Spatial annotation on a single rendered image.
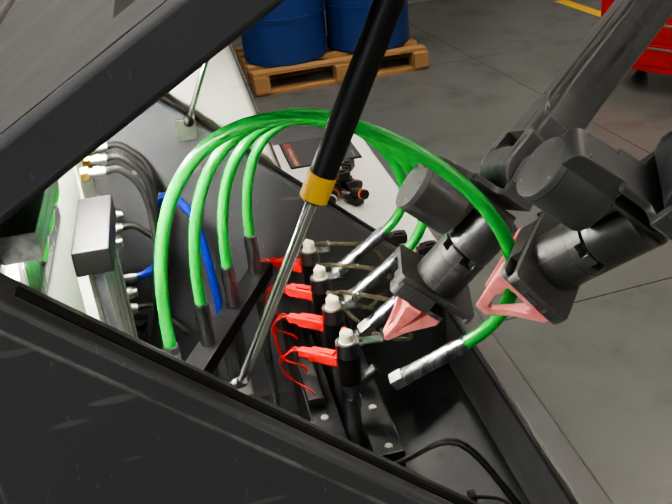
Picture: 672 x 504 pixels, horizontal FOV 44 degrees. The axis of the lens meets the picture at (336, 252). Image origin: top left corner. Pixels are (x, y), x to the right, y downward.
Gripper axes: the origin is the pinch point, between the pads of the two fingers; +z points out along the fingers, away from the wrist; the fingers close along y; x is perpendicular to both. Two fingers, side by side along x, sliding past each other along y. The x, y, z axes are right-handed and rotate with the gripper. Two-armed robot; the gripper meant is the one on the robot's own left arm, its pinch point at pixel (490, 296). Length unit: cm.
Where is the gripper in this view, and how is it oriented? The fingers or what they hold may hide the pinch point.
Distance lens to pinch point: 86.2
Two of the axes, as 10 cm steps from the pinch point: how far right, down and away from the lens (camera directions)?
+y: -4.3, 6.4, -6.3
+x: 7.3, 6.6, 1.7
